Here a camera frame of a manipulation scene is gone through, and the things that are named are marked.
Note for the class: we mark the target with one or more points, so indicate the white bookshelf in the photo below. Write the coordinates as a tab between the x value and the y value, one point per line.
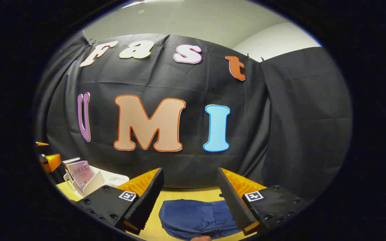
94	182

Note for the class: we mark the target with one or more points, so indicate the black backdrop cloth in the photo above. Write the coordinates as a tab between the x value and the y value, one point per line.
179	80

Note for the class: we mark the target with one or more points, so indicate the blue schoolbag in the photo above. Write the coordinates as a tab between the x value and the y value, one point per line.
193	217

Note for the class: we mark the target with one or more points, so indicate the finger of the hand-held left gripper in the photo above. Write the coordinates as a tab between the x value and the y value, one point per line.
53	162
42	144

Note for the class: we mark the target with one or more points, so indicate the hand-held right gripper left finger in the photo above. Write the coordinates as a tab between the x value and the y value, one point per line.
149	197

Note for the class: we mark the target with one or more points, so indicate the pink book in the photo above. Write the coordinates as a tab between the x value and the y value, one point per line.
80	174

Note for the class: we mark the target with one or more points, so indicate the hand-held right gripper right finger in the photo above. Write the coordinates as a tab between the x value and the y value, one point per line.
233	201

